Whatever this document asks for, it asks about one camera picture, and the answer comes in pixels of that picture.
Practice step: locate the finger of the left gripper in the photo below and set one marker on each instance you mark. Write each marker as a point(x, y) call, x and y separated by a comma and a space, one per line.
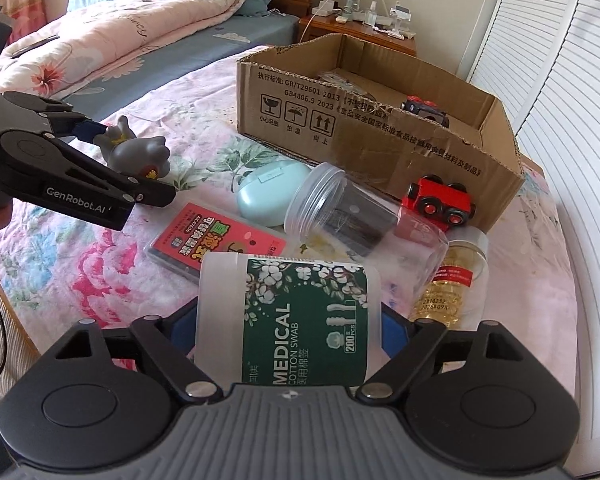
point(63, 119)
point(84, 182)

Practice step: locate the red toy train car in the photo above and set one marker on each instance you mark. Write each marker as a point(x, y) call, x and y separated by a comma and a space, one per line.
point(444, 205)

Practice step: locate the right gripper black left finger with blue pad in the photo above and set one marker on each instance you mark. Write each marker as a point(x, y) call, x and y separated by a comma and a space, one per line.
point(165, 345)

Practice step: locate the fish oil capsule bottle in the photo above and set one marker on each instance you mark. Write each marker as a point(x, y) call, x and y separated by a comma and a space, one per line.
point(456, 295)

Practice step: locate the red card game box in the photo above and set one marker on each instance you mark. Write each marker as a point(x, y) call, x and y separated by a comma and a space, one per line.
point(199, 228)

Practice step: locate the wooden nightstand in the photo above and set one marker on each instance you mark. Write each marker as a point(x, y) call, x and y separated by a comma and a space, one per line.
point(311, 27)

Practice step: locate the pink floral quilt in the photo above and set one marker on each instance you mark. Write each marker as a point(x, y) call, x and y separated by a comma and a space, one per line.
point(85, 44)

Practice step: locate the grey toy shark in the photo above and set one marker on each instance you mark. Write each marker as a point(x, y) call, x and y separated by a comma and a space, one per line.
point(126, 153)

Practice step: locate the medical cotton swab jar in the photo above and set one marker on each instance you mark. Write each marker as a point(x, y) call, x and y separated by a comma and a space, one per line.
point(268, 321)

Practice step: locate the brown cardboard box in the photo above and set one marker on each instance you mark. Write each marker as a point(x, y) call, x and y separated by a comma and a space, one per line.
point(282, 104)

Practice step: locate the black toy car red wheels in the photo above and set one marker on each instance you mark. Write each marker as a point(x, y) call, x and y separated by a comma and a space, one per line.
point(425, 109)

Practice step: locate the clear spray bottle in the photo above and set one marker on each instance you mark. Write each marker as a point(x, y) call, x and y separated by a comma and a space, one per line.
point(371, 15)

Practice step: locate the white power strip charger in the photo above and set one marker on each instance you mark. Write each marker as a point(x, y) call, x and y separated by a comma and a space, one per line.
point(326, 8)

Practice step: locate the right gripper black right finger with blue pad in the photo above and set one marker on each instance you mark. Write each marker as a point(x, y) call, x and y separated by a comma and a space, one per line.
point(411, 348)

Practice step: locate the floral pink tablecloth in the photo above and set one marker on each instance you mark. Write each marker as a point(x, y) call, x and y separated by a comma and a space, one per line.
point(55, 270)

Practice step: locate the light blue earbuds case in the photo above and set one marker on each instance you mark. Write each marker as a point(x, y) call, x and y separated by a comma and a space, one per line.
point(264, 196)

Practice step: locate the white louvered wardrobe doors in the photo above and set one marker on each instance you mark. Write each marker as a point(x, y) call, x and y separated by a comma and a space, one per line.
point(542, 59)

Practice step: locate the clear empty plastic jar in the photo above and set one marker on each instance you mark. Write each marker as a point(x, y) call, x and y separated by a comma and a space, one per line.
point(340, 221)

